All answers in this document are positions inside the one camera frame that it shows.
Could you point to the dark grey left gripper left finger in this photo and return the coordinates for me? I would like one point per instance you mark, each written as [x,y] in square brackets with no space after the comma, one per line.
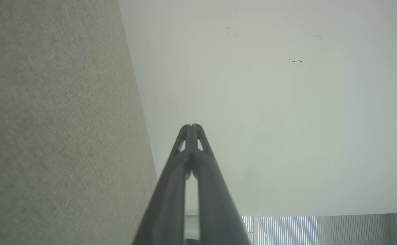
[168,204]

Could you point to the grey fabric sofa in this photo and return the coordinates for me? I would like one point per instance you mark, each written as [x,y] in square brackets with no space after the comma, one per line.
[49,119]

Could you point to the white vertical window blinds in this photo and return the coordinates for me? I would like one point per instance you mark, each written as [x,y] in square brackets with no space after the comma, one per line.
[287,231]

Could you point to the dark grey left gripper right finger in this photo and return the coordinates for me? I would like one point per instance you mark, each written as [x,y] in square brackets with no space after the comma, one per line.
[215,211]

